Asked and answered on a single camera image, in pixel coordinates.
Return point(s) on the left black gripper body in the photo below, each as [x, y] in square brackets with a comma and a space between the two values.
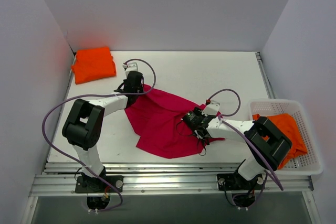
[138, 87]

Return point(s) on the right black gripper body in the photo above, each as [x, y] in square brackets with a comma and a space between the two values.
[189, 118]

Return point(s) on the crimson red t-shirt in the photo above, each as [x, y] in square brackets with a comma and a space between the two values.
[156, 118]

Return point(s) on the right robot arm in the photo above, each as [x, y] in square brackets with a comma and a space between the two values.
[219, 127]

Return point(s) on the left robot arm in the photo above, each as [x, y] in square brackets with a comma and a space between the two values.
[83, 125]

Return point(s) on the folded orange t-shirt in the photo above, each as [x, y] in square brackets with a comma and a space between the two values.
[93, 64]

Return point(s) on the crumpled orange t-shirt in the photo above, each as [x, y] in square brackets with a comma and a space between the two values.
[294, 134]

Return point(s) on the white plastic basket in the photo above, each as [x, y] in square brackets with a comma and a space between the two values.
[303, 165]

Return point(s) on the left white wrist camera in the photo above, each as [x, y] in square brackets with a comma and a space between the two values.
[130, 66]

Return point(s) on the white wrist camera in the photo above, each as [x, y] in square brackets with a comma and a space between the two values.
[212, 107]
[130, 66]

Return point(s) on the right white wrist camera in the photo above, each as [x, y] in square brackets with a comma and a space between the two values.
[212, 107]

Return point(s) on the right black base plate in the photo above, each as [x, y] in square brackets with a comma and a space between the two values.
[235, 182]

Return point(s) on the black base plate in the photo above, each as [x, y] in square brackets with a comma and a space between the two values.
[87, 185]
[235, 182]

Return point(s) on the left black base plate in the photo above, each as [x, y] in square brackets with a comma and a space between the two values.
[87, 185]

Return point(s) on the aluminium rail frame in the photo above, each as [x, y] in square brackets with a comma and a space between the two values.
[194, 75]

